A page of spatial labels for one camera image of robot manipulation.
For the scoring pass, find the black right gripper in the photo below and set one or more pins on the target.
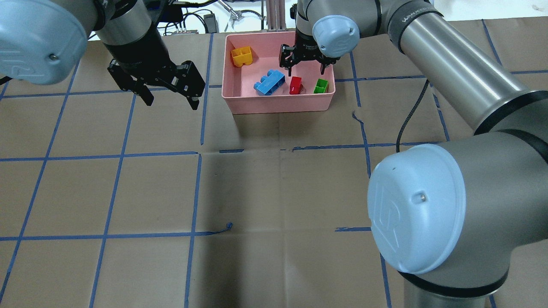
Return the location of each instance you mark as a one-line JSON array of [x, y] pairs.
[[305, 48]]

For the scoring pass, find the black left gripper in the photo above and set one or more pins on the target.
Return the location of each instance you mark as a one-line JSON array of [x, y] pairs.
[[138, 52]]

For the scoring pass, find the red toy block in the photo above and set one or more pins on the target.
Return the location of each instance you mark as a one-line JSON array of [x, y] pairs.
[[296, 85]]

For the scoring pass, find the green toy block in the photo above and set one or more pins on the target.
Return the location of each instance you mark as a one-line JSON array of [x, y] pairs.
[[321, 86]]

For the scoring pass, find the blue toy block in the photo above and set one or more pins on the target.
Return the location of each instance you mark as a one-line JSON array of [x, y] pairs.
[[269, 83]]

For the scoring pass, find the yellow toy block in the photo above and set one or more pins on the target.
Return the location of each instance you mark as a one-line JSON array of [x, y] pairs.
[[242, 56]]

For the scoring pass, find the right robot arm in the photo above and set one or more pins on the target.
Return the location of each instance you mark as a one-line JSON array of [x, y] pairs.
[[330, 259]]

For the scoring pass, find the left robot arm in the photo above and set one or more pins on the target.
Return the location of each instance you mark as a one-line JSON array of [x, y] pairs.
[[42, 41]]

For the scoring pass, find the pink plastic box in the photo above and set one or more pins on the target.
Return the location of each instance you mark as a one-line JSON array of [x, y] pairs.
[[237, 84]]

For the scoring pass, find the black power adapter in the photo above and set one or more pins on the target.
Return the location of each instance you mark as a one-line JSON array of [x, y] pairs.
[[211, 23]]

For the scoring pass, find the aluminium frame post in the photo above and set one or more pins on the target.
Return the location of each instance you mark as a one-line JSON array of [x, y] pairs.
[[275, 12]]

